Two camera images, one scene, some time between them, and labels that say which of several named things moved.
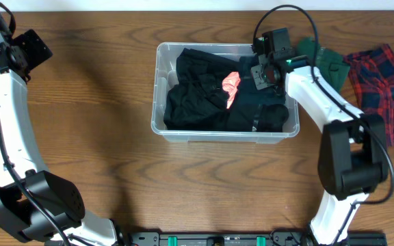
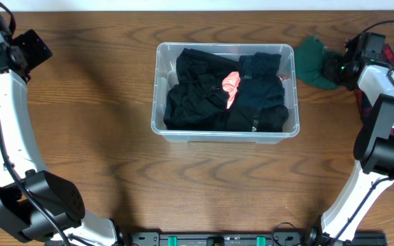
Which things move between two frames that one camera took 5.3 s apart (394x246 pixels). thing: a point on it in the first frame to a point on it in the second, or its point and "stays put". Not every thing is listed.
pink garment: [230, 84] stays put
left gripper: [33, 50] stays put
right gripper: [260, 80] to [329, 69]
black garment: [250, 100] stays put
